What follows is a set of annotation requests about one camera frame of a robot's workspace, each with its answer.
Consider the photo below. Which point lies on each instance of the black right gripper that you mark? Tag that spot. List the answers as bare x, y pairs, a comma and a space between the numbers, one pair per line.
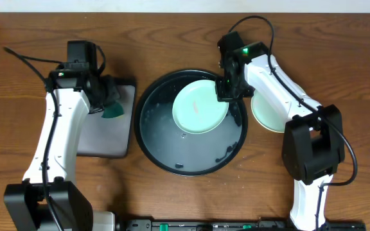
223, 94

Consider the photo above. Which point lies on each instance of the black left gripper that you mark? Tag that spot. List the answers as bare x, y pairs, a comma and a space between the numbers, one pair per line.
110, 83

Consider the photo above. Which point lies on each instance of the green yellow sponge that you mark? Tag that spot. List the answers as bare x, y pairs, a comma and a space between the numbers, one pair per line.
112, 110

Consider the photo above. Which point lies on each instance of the light teal plate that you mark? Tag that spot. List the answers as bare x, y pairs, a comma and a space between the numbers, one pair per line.
196, 108

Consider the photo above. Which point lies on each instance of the sage green plate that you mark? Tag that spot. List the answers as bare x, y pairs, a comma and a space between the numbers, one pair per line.
267, 115

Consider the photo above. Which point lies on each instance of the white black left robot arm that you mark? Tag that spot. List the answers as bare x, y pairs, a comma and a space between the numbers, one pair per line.
48, 198

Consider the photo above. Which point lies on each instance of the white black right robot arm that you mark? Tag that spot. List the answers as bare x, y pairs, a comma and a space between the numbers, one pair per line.
313, 144

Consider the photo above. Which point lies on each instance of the black rectangular tray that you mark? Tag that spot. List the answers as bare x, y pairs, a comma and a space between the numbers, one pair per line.
109, 137

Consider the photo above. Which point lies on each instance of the black round tray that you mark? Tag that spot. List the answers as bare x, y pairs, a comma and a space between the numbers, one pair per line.
175, 150

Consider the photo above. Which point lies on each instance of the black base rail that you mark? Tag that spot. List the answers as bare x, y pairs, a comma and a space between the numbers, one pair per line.
147, 225

